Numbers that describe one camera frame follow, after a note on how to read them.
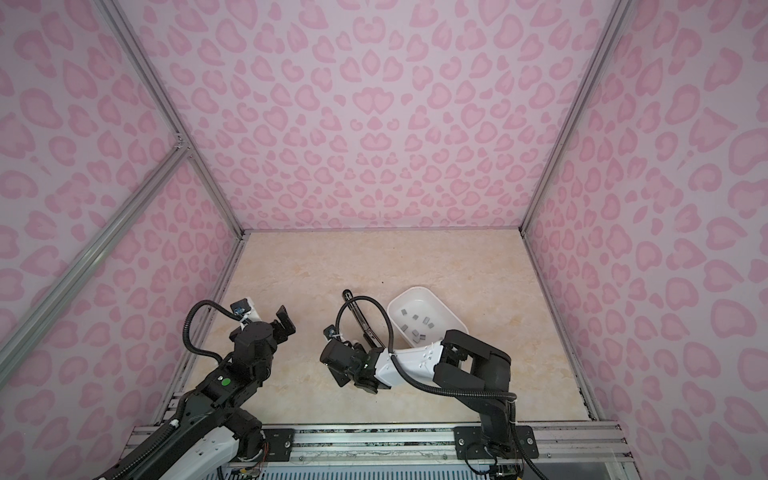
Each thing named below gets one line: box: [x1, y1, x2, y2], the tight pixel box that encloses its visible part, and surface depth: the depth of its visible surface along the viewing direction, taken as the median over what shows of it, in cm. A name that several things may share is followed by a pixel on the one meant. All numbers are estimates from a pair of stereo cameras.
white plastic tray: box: [387, 287, 469, 347], surface depth 97 cm
